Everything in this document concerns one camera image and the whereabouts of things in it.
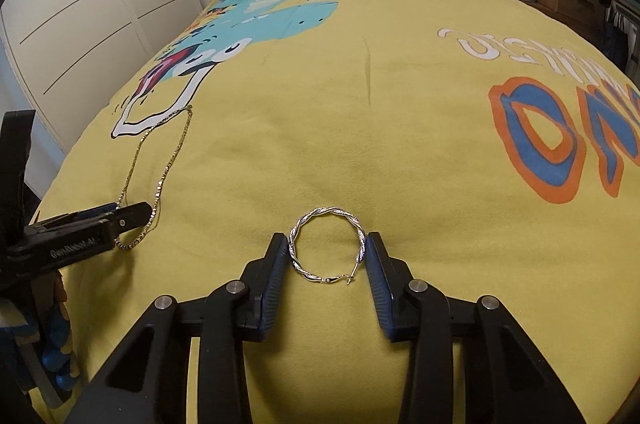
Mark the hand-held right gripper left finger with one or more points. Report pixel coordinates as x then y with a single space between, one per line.
272 284

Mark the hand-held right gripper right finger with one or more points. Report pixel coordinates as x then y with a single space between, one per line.
380 289

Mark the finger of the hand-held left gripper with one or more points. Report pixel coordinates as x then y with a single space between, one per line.
92 213
135 215

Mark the twisted silver hoop earring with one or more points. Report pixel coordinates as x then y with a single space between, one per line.
327 280

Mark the dark blue tote bag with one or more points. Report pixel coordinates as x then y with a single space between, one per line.
612 38

